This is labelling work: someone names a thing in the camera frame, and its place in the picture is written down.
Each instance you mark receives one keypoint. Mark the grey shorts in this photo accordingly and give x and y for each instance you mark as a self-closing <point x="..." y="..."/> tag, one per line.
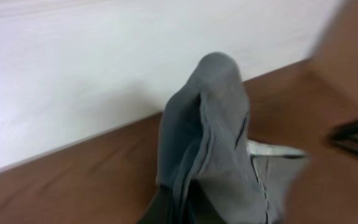
<point x="209" y="171"/>

